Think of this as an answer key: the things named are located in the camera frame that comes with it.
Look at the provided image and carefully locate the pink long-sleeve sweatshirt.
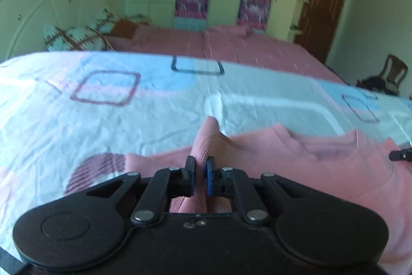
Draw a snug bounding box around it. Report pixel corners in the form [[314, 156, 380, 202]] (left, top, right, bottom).
[[125, 116, 411, 274]]

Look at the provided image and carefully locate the dark wooden chair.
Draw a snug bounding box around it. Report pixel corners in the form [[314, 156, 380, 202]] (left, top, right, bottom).
[[356, 54, 408, 96]]

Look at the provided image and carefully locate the light blue patterned bed sheet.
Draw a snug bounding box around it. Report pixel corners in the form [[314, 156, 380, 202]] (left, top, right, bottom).
[[1, 52, 411, 274]]

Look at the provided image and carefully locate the orange brown striped pillow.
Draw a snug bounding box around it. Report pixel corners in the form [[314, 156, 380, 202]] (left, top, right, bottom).
[[109, 19, 139, 39]]

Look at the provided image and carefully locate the cream round headboard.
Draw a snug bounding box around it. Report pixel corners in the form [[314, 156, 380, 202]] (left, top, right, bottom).
[[1, 0, 123, 61]]

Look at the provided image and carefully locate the patterned teal pillow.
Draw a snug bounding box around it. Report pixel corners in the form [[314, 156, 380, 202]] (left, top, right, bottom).
[[43, 8, 121, 52]]

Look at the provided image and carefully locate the lower right pink poster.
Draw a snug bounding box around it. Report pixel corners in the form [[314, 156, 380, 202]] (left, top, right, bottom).
[[237, 0, 272, 31]]

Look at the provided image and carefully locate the brown wooden door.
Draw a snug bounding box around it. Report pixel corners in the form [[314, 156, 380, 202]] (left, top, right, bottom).
[[295, 0, 345, 63]]

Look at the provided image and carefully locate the pink striped bed cover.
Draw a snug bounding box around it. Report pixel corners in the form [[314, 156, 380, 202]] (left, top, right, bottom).
[[105, 25, 344, 84]]

